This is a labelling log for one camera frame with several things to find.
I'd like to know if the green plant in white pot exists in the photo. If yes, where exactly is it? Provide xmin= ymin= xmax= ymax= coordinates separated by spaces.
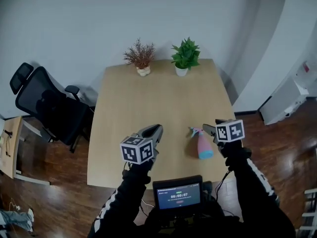
xmin=170 ymin=36 xmax=202 ymax=77

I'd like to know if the white metal rack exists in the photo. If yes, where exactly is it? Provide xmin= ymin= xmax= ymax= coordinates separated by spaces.
xmin=298 ymin=188 xmax=317 ymax=238

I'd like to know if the black chest mount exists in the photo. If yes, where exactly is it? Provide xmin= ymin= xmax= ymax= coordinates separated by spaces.
xmin=143 ymin=181 xmax=242 ymax=238

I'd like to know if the black mesh office chair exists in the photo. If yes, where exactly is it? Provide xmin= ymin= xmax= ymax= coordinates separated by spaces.
xmin=9 ymin=62 xmax=96 ymax=154

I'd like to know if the small wooden side desk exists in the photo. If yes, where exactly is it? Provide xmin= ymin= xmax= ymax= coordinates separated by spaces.
xmin=0 ymin=116 xmax=51 ymax=186

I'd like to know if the reddish dried plant in beige pot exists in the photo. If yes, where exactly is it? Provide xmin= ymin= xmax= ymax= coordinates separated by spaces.
xmin=122 ymin=38 xmax=157 ymax=77

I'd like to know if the small black monitor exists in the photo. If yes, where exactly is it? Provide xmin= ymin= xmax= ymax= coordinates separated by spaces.
xmin=152 ymin=175 xmax=204 ymax=211

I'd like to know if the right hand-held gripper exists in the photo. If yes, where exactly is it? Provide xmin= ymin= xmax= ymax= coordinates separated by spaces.
xmin=202 ymin=119 xmax=246 ymax=156

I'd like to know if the thin white cable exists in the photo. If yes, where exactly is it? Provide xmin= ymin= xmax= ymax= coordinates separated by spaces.
xmin=140 ymin=197 xmax=156 ymax=208

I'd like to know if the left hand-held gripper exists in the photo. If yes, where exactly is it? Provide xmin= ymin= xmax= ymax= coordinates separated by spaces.
xmin=119 ymin=124 xmax=164 ymax=171

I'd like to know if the person's right forearm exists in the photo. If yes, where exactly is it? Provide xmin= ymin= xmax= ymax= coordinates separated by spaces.
xmin=222 ymin=139 xmax=297 ymax=238

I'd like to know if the person's left forearm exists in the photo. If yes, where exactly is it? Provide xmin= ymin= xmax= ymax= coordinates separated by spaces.
xmin=87 ymin=159 xmax=152 ymax=238

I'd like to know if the white cabinet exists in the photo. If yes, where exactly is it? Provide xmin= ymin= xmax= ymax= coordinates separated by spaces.
xmin=258 ymin=75 xmax=311 ymax=126

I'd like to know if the pink and blue spray bottle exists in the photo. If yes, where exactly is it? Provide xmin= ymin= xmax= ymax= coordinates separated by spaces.
xmin=190 ymin=126 xmax=214 ymax=160

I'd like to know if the black cable on side desk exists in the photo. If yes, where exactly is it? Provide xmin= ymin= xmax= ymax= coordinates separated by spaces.
xmin=3 ymin=129 xmax=13 ymax=158

